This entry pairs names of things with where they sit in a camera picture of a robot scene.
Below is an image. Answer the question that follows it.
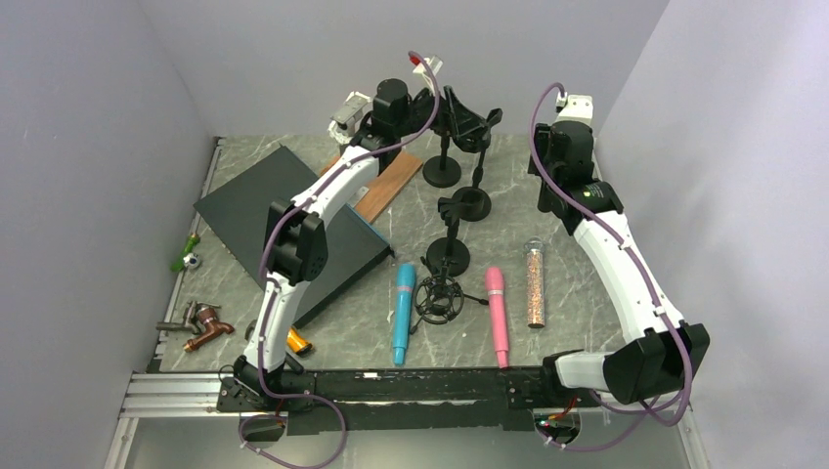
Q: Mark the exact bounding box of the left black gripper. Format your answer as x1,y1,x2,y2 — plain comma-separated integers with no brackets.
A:
397,85,488,141

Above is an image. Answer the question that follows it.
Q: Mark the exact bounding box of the round-base stand with shock mount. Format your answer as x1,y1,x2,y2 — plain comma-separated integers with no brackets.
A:
421,134,461,189

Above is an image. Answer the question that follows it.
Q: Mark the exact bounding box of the round-base stand black mic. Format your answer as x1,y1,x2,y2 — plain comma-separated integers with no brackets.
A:
454,108,502,222

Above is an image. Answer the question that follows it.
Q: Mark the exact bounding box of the round-base stand glitter mic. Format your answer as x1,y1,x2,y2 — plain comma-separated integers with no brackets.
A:
424,197,470,277

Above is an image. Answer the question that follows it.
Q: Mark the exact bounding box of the glitter microphone silver grille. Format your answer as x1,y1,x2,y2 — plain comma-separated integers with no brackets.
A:
525,237,545,328

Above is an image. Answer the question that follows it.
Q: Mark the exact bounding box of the pink microphone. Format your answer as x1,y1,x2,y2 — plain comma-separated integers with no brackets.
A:
484,267,509,369

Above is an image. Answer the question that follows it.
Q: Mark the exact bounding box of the blue microphone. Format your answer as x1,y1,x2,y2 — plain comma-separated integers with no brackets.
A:
391,263,416,366

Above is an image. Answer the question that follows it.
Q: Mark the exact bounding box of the black tripod shock-mount stand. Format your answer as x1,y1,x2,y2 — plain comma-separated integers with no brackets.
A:
409,256,490,335

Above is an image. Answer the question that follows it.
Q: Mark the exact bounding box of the dark grey rack unit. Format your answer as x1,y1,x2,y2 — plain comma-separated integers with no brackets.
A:
195,147,393,327

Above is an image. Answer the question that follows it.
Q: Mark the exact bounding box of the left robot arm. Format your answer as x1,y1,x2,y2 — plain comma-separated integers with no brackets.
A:
233,78,503,410

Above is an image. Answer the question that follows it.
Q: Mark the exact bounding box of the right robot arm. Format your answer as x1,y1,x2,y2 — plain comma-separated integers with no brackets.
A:
528,121,710,405

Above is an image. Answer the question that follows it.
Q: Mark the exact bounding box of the wooden board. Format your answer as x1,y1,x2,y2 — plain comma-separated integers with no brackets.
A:
347,151,423,224

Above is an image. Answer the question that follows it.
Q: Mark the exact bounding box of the orange utility knife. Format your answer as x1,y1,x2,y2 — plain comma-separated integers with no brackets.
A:
286,326,314,357

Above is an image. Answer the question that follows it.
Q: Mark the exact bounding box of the small black hammer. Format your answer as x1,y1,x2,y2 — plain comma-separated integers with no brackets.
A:
244,320,305,374

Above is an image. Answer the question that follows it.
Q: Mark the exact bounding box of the green valve fitting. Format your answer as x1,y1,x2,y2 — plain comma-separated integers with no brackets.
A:
170,233,200,273

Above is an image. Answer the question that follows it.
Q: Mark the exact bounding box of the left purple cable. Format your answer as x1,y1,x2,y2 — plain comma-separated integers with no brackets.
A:
238,50,443,469

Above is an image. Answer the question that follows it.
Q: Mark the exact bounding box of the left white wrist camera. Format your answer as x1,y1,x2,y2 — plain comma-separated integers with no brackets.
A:
409,52,444,78

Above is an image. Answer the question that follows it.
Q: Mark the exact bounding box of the silver white bracket stand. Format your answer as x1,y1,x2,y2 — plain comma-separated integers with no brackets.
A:
327,91,372,146

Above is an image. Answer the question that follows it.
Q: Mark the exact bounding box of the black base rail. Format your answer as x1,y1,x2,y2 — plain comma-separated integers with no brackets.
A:
216,366,587,436

